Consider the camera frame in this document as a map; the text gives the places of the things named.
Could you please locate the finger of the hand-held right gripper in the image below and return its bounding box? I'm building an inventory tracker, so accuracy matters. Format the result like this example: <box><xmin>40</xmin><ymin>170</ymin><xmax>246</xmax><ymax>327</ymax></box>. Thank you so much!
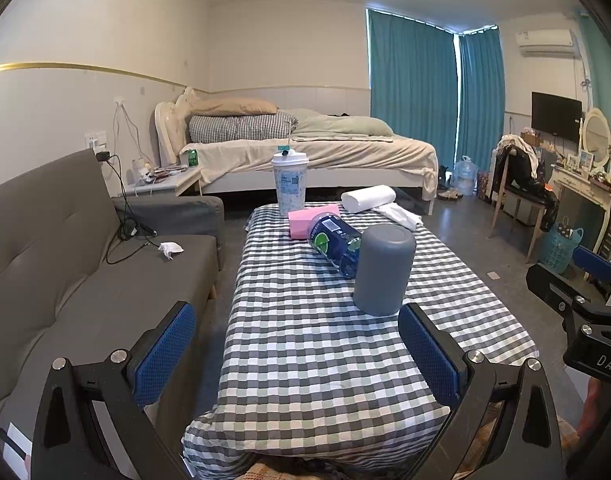
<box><xmin>526</xmin><ymin>262</ymin><xmax>586</xmax><ymax>321</ymax></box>
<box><xmin>571</xmin><ymin>246</ymin><xmax>611</xmax><ymax>306</ymax></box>

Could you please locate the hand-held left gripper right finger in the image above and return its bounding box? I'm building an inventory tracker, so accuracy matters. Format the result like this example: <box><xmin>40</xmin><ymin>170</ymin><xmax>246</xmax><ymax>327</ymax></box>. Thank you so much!
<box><xmin>398</xmin><ymin>302</ymin><xmax>566</xmax><ymax>480</ymax></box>

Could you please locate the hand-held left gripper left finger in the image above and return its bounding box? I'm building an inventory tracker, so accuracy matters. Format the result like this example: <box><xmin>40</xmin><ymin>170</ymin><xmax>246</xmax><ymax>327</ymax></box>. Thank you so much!
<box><xmin>30</xmin><ymin>301</ymin><xmax>197</xmax><ymax>480</ymax></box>

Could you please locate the grey cup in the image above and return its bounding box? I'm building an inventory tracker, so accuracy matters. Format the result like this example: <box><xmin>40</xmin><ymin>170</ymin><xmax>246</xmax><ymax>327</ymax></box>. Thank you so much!
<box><xmin>353</xmin><ymin>223</ymin><xmax>417</xmax><ymax>317</ymax></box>

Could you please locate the person's right hand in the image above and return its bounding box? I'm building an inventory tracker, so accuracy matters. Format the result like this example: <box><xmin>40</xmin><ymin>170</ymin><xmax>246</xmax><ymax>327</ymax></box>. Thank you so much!
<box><xmin>576</xmin><ymin>377</ymin><xmax>605</xmax><ymax>449</ymax></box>

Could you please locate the blue laundry basket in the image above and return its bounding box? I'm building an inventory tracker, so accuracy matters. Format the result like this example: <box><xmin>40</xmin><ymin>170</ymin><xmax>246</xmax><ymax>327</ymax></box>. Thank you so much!
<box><xmin>538</xmin><ymin>220</ymin><xmax>585</xmax><ymax>275</ymax></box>

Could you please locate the white dressing table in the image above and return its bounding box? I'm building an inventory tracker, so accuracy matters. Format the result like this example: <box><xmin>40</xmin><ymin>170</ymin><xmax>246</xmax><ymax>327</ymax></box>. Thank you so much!
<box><xmin>549</xmin><ymin>164</ymin><xmax>611</xmax><ymax>252</ymax></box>

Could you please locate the chair with clothes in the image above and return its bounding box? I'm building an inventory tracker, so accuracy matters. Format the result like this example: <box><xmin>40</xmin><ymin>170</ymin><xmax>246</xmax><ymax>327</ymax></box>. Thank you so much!
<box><xmin>487</xmin><ymin>134</ymin><xmax>562</xmax><ymax>262</ymax></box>

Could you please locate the checked tablecloth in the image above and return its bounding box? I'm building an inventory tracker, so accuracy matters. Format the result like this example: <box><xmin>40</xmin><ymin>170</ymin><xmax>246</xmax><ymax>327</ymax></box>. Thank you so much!
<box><xmin>182</xmin><ymin>201</ymin><xmax>539</xmax><ymax>472</ymax></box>

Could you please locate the oval white mirror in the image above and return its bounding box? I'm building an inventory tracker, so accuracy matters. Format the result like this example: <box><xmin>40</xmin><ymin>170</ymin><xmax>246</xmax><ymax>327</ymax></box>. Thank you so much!
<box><xmin>582</xmin><ymin>108</ymin><xmax>611</xmax><ymax>166</ymax></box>

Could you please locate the large water jug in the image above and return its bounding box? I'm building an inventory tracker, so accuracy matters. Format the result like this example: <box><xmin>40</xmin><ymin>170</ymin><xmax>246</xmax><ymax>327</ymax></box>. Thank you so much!
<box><xmin>455</xmin><ymin>155</ymin><xmax>479</xmax><ymax>196</ymax></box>

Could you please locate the grey sofa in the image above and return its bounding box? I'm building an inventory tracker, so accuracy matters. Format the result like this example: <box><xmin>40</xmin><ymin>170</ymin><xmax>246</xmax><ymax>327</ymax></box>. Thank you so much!
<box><xmin>0</xmin><ymin>147</ymin><xmax>226</xmax><ymax>461</ymax></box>

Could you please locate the white cloth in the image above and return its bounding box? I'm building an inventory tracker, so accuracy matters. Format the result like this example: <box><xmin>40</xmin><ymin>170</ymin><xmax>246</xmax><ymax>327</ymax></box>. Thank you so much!
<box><xmin>373</xmin><ymin>203</ymin><xmax>424</xmax><ymax>232</ymax></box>

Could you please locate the dark blue can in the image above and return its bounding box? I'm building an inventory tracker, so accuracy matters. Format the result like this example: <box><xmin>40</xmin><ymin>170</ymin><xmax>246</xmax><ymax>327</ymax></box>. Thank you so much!
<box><xmin>308</xmin><ymin>212</ymin><xmax>363</xmax><ymax>280</ymax></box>

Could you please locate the black television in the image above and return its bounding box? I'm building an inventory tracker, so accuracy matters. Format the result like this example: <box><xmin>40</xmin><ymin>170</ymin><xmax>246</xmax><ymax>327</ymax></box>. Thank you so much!
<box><xmin>530</xmin><ymin>91</ymin><xmax>583</xmax><ymax>142</ymax></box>

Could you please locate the rolled white towel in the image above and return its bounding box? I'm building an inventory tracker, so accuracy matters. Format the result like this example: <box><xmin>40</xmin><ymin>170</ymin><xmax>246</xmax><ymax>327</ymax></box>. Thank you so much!
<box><xmin>341</xmin><ymin>185</ymin><xmax>397</xmax><ymax>214</ymax></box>

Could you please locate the white nightstand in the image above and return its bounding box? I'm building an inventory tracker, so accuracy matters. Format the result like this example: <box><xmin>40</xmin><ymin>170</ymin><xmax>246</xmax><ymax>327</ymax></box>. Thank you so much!
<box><xmin>122</xmin><ymin>164</ymin><xmax>204</xmax><ymax>197</ymax></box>

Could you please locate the white paper sheet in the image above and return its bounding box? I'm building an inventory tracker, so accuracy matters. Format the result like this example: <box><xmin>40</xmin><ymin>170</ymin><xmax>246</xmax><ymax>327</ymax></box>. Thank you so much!
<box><xmin>0</xmin><ymin>424</ymin><xmax>32</xmax><ymax>472</ymax></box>

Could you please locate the pink sponge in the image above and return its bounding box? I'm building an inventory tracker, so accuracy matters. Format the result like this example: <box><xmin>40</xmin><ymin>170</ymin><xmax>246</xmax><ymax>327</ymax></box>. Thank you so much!
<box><xmin>288</xmin><ymin>205</ymin><xmax>342</xmax><ymax>241</ymax></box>

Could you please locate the narrow teal curtain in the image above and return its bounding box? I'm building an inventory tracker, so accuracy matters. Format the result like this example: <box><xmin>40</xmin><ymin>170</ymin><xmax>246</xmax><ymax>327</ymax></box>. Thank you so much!
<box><xmin>457</xmin><ymin>27</ymin><xmax>507</xmax><ymax>172</ymax></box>

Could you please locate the white tumbler with straw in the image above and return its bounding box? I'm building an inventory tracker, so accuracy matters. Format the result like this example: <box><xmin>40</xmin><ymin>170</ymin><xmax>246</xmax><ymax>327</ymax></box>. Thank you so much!
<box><xmin>272</xmin><ymin>137</ymin><xmax>309</xmax><ymax>217</ymax></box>

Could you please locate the bed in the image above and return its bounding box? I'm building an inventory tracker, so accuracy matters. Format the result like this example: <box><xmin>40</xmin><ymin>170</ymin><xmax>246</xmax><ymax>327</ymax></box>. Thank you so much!
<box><xmin>153</xmin><ymin>87</ymin><xmax>442</xmax><ymax>216</ymax></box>

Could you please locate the white air conditioner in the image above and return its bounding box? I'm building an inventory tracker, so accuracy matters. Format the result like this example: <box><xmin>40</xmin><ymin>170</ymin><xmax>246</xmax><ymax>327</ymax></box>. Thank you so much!
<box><xmin>515</xmin><ymin>29</ymin><xmax>581</xmax><ymax>59</ymax></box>

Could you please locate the checked pillow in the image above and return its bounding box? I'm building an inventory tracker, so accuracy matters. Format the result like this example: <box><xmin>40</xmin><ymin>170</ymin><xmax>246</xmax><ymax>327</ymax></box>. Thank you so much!
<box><xmin>188</xmin><ymin>112</ymin><xmax>299</xmax><ymax>144</ymax></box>

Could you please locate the wide teal curtain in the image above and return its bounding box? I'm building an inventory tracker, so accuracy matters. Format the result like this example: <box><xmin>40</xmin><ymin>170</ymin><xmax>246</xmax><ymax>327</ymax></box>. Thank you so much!
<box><xmin>367</xmin><ymin>8</ymin><xmax>459</xmax><ymax>167</ymax></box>

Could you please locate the green blanket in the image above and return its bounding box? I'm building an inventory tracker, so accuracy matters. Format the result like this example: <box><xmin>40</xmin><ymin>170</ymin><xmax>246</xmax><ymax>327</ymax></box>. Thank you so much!
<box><xmin>286</xmin><ymin>108</ymin><xmax>394</xmax><ymax>139</ymax></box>

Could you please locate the beige pillow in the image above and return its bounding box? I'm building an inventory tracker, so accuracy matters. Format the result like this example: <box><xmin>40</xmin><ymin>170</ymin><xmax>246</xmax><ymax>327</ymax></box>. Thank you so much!
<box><xmin>188</xmin><ymin>97</ymin><xmax>279</xmax><ymax>116</ymax></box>

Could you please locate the black charger cable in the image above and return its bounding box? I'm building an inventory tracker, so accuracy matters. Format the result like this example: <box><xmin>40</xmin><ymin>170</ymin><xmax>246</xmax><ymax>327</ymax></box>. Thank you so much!
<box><xmin>96</xmin><ymin>151</ymin><xmax>159</xmax><ymax>266</ymax></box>

